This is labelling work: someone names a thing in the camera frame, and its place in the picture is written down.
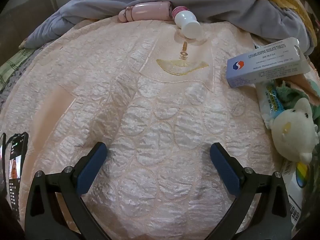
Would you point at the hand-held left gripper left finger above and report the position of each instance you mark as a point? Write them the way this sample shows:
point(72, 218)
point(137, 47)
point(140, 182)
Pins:
point(92, 170)

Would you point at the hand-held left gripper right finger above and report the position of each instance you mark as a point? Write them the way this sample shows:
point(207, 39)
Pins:
point(225, 170)

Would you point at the white plush toy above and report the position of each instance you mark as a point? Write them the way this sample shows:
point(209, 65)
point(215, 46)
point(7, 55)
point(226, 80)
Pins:
point(292, 130)

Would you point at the green fleece cloth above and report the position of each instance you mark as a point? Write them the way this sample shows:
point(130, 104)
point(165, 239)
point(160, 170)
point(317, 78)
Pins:
point(287, 90)

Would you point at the pale blue medicine box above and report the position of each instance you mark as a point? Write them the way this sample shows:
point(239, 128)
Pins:
point(265, 65)

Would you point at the white green carton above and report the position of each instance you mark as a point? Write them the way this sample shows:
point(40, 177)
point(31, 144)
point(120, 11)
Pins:
point(291, 192)

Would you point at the black smartphone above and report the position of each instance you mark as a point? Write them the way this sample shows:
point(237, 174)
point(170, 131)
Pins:
point(17, 170)

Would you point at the pink quilted bedspread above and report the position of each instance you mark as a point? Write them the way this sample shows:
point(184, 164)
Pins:
point(150, 117)

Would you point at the blue white plastic wrapper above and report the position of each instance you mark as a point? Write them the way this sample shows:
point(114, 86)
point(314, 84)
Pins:
point(268, 100)

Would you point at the green plaid cloth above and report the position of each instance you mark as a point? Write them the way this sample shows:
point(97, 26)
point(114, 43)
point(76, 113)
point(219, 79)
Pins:
point(12, 67)

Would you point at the white pill bottle pink label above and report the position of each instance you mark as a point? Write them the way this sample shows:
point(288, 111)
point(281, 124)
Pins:
point(186, 21)

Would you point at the grey duvet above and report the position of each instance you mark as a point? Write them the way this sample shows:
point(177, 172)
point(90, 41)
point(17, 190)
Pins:
point(225, 7)

